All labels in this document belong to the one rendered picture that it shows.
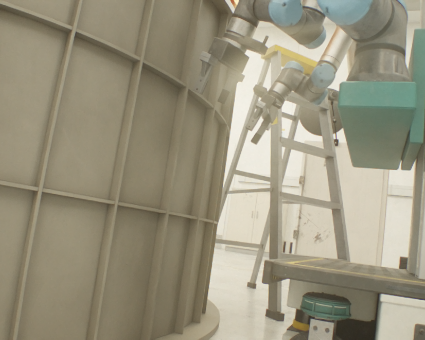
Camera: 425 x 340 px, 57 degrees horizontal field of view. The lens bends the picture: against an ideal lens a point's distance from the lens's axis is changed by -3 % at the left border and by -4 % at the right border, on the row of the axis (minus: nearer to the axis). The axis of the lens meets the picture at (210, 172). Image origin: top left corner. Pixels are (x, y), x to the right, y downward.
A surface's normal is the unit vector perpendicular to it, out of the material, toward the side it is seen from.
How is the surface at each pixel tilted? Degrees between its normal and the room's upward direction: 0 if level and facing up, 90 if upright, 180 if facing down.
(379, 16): 125
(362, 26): 165
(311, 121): 90
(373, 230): 90
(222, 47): 97
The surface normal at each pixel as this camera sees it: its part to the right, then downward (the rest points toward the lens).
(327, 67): 0.03, -0.13
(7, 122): 0.57, -0.04
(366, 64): -0.62, -0.48
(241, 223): -0.35, -0.18
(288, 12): 0.58, 0.40
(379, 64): -0.29, -0.47
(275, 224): -0.87, -0.24
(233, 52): 0.76, 0.44
